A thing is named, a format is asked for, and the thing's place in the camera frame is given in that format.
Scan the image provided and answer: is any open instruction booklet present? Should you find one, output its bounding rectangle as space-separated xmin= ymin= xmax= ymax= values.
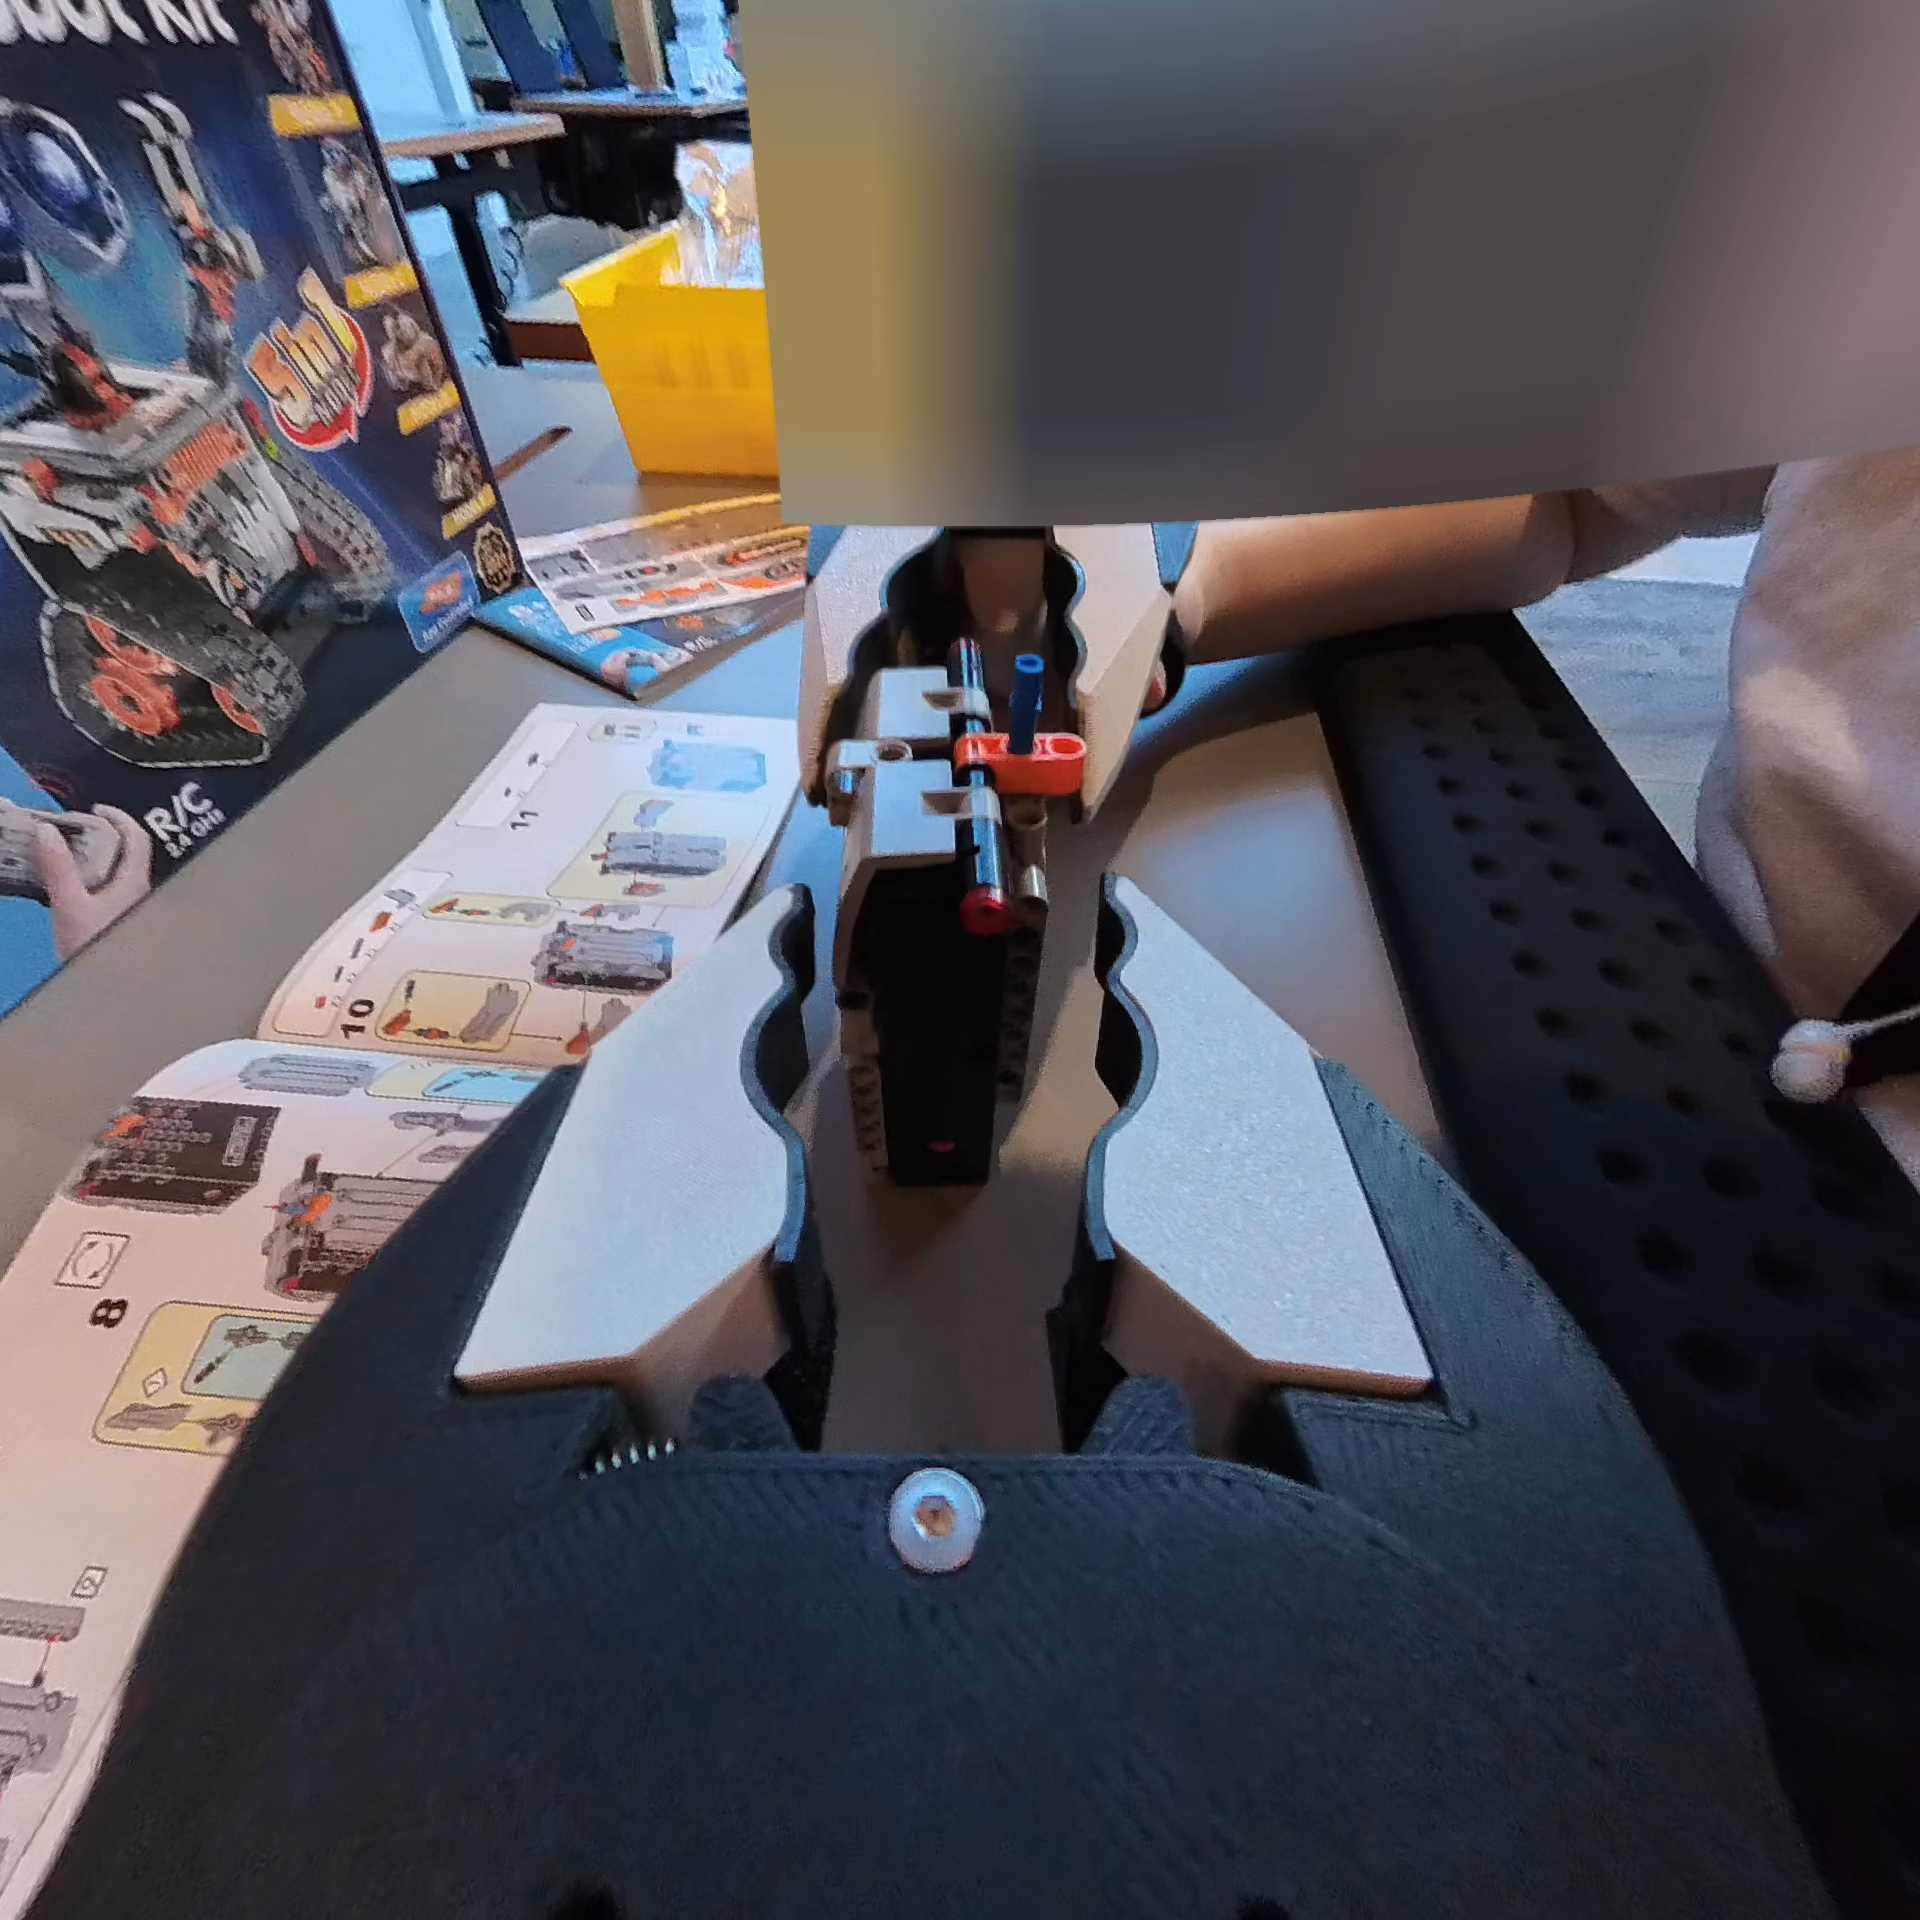
xmin=0 ymin=702 xmax=805 ymax=1892

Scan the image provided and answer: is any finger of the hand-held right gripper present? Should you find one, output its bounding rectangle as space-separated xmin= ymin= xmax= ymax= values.
xmin=798 ymin=527 xmax=950 ymax=800
xmin=1044 ymin=527 xmax=1175 ymax=825

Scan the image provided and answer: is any grey black brick assembly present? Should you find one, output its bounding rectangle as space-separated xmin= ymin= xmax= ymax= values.
xmin=817 ymin=638 xmax=1087 ymax=1186

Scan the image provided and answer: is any yellow plastic bin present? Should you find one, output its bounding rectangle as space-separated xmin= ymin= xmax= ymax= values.
xmin=557 ymin=225 xmax=782 ymax=483

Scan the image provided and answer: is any black perforated mat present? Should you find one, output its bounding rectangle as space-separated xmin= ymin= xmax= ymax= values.
xmin=1319 ymin=609 xmax=1920 ymax=1920

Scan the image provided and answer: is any orange toy connector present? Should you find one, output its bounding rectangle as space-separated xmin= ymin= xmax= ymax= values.
xmin=955 ymin=730 xmax=1087 ymax=798

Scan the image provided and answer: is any person's right forearm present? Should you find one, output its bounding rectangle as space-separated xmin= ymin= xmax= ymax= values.
xmin=1170 ymin=465 xmax=1778 ymax=670

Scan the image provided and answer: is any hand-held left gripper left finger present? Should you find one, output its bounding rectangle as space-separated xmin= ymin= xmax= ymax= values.
xmin=455 ymin=886 xmax=837 ymax=1454

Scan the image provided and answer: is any grey desk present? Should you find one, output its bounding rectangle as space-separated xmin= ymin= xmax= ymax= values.
xmin=0 ymin=352 xmax=1517 ymax=1456

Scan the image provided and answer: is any drawstring with white tip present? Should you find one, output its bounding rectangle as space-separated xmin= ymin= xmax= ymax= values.
xmin=1770 ymin=1002 xmax=1920 ymax=1104

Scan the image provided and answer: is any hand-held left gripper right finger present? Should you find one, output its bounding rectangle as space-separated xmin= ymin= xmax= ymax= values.
xmin=1046 ymin=872 xmax=1435 ymax=1454

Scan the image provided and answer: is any clear plastic bag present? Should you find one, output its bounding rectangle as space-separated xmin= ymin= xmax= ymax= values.
xmin=667 ymin=142 xmax=758 ymax=288

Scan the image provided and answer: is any background table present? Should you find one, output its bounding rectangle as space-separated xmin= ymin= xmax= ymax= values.
xmin=375 ymin=113 xmax=565 ymax=368
xmin=510 ymin=88 xmax=753 ymax=226

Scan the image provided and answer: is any blue leaflet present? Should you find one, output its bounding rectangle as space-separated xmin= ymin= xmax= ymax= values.
xmin=471 ymin=584 xmax=811 ymax=704

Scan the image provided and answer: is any blue robot kit box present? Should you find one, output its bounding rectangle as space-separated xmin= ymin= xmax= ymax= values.
xmin=0 ymin=0 xmax=527 ymax=1023

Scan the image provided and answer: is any folded leaflet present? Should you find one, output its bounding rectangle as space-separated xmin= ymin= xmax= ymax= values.
xmin=517 ymin=496 xmax=811 ymax=633

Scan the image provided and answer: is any black axle red tip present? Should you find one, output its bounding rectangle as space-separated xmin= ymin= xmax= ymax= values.
xmin=943 ymin=638 xmax=1015 ymax=935

